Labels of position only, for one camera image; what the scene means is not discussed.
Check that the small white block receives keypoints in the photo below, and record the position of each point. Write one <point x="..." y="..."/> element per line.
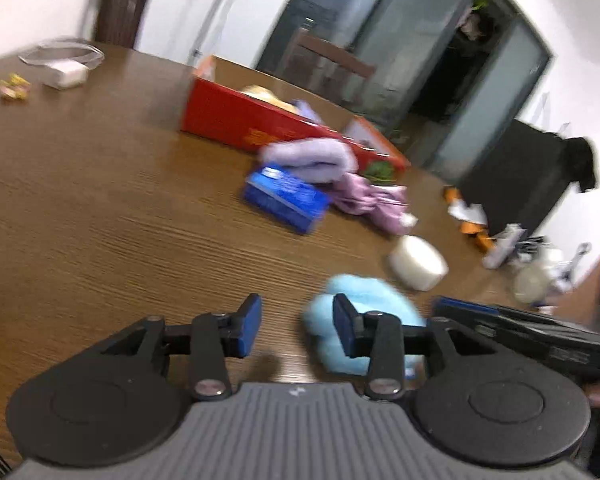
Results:
<point x="409" y="220"/>

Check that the white power adapter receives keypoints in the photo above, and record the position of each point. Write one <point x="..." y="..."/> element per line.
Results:
<point x="65" y="75"/>

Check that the black cloth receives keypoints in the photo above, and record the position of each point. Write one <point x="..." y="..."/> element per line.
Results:
<point x="582" y="162"/>

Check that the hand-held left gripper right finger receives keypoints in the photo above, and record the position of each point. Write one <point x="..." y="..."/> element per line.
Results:
<point x="342" y="327"/>

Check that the clear glass cup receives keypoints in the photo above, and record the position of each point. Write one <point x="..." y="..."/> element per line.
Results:
<point x="532" y="280"/>

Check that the hanging clothes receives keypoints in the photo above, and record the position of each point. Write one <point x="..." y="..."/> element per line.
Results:
<point x="472" y="27"/>

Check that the lavender towel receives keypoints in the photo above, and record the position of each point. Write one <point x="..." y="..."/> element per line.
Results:
<point x="310" y="157"/>

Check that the purple satin scrunchie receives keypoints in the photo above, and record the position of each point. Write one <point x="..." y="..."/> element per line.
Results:
<point x="375" y="202"/>

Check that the white spray bottle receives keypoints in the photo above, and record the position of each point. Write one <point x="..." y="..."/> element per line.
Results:
<point x="502" y="247"/>

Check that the blue tissue packet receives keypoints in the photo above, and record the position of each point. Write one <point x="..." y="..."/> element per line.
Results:
<point x="285" y="197"/>

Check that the white round sponge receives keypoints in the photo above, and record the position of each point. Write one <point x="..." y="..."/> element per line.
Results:
<point x="417" y="262"/>

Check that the red cardboard box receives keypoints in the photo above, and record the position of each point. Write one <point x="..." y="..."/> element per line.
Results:
<point x="225" y="115"/>

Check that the light blue fluffy puff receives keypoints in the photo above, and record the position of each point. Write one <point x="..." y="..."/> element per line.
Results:
<point x="375" y="295"/>

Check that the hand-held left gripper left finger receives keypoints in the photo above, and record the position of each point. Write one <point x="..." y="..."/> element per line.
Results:
<point x="250" y="322"/>

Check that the black-framed sliding glass door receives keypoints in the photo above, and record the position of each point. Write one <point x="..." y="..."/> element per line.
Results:
<point x="410" y="35"/>

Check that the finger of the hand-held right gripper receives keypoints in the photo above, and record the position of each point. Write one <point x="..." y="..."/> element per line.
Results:
<point x="467" y="306"/>

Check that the dark wooden slatted chair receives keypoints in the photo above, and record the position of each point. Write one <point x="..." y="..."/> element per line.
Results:
<point x="330" y="57"/>
<point x="122" y="7"/>

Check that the black paper bag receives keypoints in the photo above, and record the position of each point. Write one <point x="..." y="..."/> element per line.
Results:
<point x="515" y="185"/>

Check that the pile of yellow candies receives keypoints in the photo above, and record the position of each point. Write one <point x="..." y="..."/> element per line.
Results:
<point x="14" y="87"/>

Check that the white and yellow plush toy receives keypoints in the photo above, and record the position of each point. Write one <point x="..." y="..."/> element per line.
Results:
<point x="265" y="95"/>

